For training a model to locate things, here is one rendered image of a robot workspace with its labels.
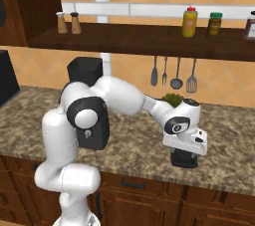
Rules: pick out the dark brown bottle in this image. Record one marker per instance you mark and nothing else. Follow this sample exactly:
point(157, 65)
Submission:
point(250, 27)

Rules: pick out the grey hanging fork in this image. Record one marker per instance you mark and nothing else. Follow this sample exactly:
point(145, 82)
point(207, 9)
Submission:
point(164, 75)

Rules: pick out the olive jar with green lid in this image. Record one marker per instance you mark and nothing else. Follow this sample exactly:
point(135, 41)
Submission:
point(214, 26)

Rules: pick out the grey hanging slotted spatula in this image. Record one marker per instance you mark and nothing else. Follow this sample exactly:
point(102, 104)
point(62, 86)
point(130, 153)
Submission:
point(191, 84)

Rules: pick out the black-capped wooden pepper shaker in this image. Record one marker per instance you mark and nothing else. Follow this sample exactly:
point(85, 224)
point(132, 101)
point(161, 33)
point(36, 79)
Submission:
point(75, 24)

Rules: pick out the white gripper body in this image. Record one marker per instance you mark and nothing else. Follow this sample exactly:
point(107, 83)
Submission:
point(181, 144)

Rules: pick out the dark wooden wall cupboard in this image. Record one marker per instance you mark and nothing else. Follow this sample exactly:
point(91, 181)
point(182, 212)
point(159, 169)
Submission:
point(26, 4)

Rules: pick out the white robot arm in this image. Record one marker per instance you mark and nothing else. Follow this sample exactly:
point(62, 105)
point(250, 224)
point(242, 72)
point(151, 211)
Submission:
point(119, 95)

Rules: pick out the yellow bottle with red cap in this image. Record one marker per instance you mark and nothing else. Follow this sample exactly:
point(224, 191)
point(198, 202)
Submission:
point(189, 22)

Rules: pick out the wooden drawer front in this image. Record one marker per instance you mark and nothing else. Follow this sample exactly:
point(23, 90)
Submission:
point(222, 198)
point(159, 188)

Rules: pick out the black box appliance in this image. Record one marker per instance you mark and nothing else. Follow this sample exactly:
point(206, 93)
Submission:
point(6, 77)

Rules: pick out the white-capped wooden salt shaker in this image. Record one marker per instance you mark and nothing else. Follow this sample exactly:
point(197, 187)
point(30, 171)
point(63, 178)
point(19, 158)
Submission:
point(61, 24)

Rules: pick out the wooden cupboard door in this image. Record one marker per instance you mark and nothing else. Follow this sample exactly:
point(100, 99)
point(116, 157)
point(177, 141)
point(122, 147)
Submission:
point(215, 218)
point(132, 211)

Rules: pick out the wooden cupboard run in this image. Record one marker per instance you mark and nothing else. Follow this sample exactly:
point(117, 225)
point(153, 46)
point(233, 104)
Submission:
point(16, 190)

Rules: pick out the dark wooden wall shelf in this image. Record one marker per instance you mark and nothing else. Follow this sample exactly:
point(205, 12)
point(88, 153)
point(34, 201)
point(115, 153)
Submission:
point(149, 42)

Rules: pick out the green leafy plant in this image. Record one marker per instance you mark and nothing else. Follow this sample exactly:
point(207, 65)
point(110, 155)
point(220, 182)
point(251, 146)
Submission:
point(173, 99)

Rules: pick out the grey hanging ladle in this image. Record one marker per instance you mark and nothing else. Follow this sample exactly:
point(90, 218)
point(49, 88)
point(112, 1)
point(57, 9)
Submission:
point(176, 83)

